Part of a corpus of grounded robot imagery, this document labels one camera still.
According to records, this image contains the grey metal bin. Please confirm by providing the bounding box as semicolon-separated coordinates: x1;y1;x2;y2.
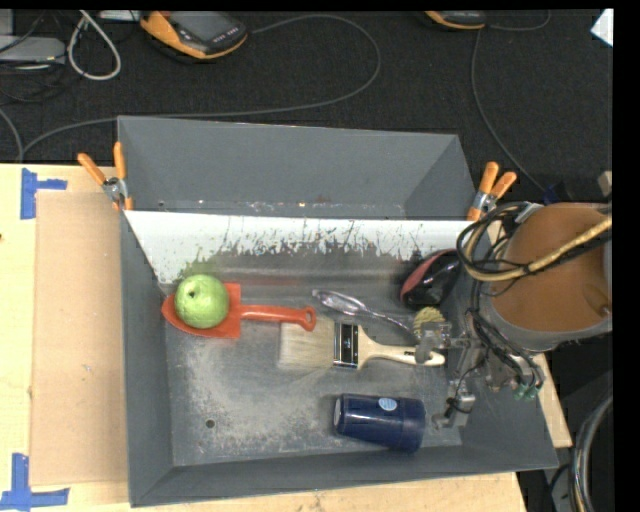
115;115;561;508

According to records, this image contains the green apple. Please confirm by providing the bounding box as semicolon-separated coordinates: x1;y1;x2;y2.
173;273;231;331

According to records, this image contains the brown cardboard board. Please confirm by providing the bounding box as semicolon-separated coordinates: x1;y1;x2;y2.
28;191;132;488

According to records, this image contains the clear plastic spoon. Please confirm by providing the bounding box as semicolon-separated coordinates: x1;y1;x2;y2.
311;288;420;342

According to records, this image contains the red toy shovel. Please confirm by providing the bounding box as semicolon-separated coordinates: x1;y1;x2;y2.
160;282;318;341

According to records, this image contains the tan twine ball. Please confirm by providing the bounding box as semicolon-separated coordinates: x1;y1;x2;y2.
412;305;447;335

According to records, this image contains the wooden handle paint brush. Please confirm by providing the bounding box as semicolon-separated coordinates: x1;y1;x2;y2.
276;319;447;372

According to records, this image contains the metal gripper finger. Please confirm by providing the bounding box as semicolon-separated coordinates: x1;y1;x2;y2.
415;321;455;365
431;382;477;431

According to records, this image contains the red and black pouch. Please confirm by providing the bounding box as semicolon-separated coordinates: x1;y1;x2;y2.
399;248;465;311

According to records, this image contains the dark blue cup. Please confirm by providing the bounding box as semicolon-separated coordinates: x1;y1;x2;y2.
333;392;428;454

